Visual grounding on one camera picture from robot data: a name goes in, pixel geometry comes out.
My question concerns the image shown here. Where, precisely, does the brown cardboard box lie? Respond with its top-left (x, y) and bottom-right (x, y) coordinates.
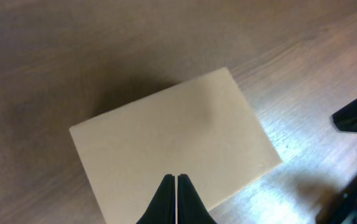
top-left (70, 68), bottom-right (281, 223)

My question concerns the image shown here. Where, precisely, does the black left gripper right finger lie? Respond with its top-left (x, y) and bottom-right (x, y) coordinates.
top-left (177, 174), bottom-right (216, 224)

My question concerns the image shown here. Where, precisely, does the black aluminium frame rail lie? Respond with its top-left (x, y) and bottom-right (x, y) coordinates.
top-left (315, 175), bottom-right (357, 224)

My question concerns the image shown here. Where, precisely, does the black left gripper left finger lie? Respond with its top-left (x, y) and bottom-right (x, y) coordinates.
top-left (137, 174), bottom-right (175, 224)

